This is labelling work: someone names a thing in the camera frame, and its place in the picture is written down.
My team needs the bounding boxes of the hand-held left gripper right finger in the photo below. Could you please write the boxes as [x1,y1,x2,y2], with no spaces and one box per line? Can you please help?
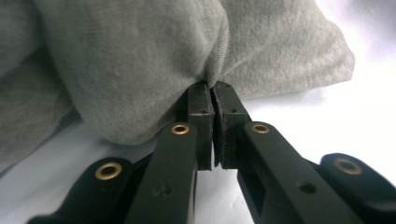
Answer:
[210,80,253,172]

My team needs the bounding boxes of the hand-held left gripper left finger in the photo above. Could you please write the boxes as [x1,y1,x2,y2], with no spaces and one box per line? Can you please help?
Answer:
[176,81,217,172]

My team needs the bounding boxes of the grey shorts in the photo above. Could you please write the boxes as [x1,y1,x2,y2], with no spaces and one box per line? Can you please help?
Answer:
[0,0,357,175]

